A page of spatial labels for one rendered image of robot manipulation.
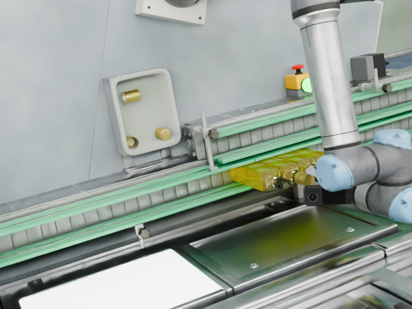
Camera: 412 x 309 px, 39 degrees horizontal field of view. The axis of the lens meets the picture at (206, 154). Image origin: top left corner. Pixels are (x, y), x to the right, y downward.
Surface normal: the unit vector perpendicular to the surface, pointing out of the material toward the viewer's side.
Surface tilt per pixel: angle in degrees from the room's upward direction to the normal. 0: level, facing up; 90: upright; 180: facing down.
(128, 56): 0
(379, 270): 90
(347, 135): 16
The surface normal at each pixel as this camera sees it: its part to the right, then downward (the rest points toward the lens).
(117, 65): 0.43, 0.14
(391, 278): -0.17, -0.96
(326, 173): -0.88, 0.20
